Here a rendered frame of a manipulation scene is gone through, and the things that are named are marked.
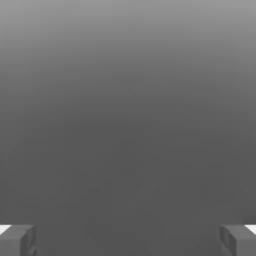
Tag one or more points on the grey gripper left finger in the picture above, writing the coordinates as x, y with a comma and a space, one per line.
16, 242

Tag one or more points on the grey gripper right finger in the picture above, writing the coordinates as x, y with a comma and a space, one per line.
240, 242

